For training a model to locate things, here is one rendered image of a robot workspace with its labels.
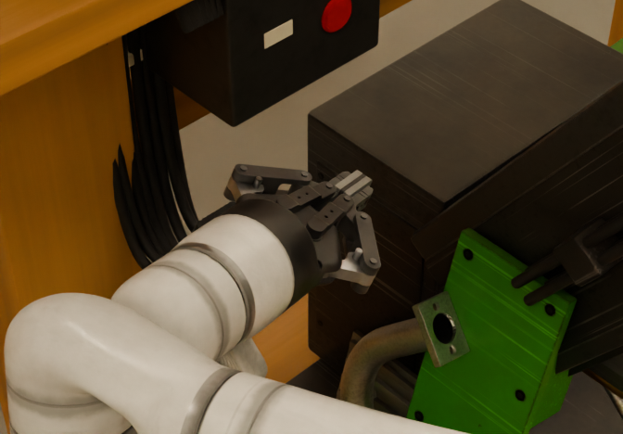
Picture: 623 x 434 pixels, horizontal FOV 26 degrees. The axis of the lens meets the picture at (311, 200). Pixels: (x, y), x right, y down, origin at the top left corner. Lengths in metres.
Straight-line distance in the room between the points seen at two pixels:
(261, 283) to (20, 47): 0.22
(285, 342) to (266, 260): 0.74
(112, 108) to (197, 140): 2.07
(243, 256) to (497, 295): 0.36
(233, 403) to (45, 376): 0.10
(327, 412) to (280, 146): 2.55
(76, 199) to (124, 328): 0.48
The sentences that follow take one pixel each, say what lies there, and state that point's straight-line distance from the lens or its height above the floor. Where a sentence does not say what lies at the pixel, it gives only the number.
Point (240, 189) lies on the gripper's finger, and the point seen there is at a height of 1.43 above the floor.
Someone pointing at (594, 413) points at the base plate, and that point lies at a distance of 1.50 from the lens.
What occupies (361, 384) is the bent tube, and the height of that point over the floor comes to 1.11.
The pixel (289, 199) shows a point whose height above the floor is 1.44.
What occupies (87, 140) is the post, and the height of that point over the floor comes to 1.32.
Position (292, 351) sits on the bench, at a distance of 1.55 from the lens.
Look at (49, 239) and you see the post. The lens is 1.19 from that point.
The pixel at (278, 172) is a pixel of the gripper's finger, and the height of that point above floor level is 1.43.
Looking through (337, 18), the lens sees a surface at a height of 1.41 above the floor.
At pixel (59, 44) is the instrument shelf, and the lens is 0.92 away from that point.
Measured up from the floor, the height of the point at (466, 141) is 1.24.
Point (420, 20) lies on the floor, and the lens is 3.62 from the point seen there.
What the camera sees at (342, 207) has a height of 1.41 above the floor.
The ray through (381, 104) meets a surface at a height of 1.24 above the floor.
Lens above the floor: 2.04
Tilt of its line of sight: 42 degrees down
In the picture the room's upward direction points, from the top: straight up
